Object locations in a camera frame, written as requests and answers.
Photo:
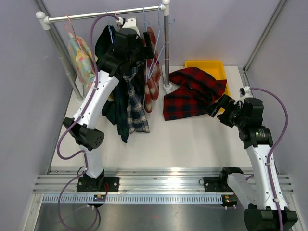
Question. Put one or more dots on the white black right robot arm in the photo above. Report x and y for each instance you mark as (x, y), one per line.
(265, 208)

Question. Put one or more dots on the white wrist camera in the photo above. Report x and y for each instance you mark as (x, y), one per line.
(245, 92)
(130, 23)

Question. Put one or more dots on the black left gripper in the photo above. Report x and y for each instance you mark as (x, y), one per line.
(146, 51)

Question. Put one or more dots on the pastel floral skirt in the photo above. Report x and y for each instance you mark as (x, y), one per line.
(87, 80)

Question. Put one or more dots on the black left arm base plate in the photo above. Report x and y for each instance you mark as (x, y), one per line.
(100, 184)

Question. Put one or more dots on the navy white plaid skirt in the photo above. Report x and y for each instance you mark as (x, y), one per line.
(136, 117)

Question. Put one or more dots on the dark green plaid skirt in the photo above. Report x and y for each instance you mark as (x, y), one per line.
(114, 110)

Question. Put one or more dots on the white metal clothes rack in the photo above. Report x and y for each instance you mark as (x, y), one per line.
(46, 22)

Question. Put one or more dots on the slotted white cable duct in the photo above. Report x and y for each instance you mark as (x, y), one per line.
(135, 198)

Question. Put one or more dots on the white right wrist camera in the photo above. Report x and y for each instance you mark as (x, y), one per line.
(245, 92)

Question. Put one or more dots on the aluminium rail frame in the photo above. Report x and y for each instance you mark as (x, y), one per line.
(170, 160)

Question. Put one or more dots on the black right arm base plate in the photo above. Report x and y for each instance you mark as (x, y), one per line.
(214, 184)

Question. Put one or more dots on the rust beige plaid skirt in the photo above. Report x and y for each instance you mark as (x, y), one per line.
(152, 79)

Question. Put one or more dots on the red navy plaid skirt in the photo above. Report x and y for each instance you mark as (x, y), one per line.
(176, 106)

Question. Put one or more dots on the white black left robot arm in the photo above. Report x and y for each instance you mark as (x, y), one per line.
(119, 61)

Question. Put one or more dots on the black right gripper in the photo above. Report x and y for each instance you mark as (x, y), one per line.
(226, 103)

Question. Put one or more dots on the blue hanger of green skirt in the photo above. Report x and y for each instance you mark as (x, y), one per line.
(111, 32)

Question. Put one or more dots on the yellow plastic bin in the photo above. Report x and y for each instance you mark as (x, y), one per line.
(216, 68)

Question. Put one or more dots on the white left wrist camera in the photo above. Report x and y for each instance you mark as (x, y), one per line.
(130, 23)

